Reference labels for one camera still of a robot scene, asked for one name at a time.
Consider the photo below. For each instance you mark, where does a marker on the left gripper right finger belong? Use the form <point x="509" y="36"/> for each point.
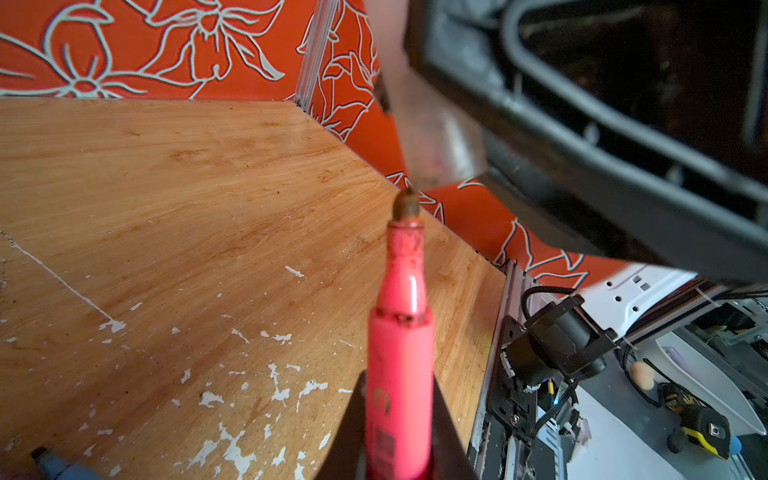
<point x="448" y="458"/>

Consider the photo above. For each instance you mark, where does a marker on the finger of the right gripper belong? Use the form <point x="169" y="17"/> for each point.
<point x="633" y="130"/>

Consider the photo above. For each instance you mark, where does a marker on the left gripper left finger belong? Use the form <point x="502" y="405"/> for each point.
<point x="346" y="458"/>

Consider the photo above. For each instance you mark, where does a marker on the pink marker pen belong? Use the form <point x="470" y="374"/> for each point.
<point x="401" y="330"/>

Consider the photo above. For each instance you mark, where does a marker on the clear pen cap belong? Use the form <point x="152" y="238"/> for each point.
<point x="441" y="144"/>

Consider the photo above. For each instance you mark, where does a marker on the blue marker pen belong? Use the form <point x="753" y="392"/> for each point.
<point x="53" y="467"/>

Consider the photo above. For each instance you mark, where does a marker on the yellow tape measure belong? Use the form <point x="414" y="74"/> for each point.
<point x="700" y="424"/>

